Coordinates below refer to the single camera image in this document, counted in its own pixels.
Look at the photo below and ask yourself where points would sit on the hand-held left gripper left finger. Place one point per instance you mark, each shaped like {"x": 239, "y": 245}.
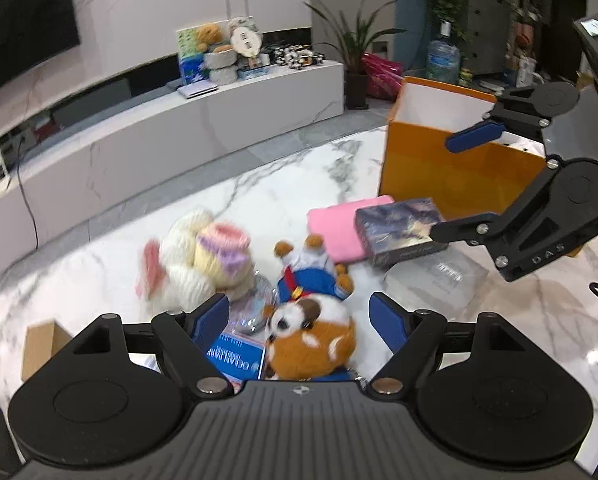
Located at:
{"x": 211, "y": 317}

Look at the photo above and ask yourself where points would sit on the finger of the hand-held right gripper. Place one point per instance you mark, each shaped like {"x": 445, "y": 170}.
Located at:
{"x": 471, "y": 227}
{"x": 471, "y": 136}

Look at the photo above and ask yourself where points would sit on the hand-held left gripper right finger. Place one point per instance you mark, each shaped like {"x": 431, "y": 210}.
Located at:
{"x": 386, "y": 321}

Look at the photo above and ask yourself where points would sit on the orange cardboard box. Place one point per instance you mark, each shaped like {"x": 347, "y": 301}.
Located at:
{"x": 419, "y": 170}

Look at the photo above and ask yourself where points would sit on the white crochet bunny plush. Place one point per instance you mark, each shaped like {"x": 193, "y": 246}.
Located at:
{"x": 199, "y": 255}

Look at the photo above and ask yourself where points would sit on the brown dog plush blue outfit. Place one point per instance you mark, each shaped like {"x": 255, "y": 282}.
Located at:
{"x": 314, "y": 330}

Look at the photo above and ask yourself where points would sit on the dark picture card box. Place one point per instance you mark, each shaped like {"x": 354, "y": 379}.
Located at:
{"x": 394, "y": 230}

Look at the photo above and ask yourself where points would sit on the brown cardboard cube box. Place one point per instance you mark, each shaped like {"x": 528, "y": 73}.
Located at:
{"x": 44, "y": 350}

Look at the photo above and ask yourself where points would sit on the green can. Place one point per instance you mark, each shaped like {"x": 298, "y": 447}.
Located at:
{"x": 466, "y": 76}

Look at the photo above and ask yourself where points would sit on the clear plastic package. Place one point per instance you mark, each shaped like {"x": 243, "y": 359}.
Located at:
{"x": 439, "y": 280}

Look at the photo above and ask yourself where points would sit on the large blue water bottle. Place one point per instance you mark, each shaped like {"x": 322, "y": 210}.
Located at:
{"x": 443, "y": 60}

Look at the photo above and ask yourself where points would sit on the pink folded cloth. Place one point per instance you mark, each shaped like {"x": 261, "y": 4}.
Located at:
{"x": 334, "y": 230}

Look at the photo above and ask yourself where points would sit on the grey drawer cabinet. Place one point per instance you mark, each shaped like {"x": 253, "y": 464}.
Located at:
{"x": 489, "y": 30}

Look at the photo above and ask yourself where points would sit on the red pink bag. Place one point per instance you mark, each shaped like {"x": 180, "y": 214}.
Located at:
{"x": 381, "y": 75}

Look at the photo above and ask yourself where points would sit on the long-leaf potted plant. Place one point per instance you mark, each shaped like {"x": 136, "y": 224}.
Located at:
{"x": 354, "y": 50}

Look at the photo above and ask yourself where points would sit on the white marble tv cabinet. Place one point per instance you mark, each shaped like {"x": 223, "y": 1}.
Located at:
{"x": 154, "y": 145}

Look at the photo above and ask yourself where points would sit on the black white toy cars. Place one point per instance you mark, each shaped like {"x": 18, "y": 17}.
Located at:
{"x": 291, "y": 56}

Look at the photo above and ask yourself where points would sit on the teddy bear on cabinet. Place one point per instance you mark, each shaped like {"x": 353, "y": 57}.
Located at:
{"x": 221, "y": 67}

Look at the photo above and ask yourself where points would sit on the brown teddy bear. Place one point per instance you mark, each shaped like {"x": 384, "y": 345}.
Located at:
{"x": 210, "y": 36}

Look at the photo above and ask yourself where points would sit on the black curved television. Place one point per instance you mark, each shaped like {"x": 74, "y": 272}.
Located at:
{"x": 19, "y": 20}

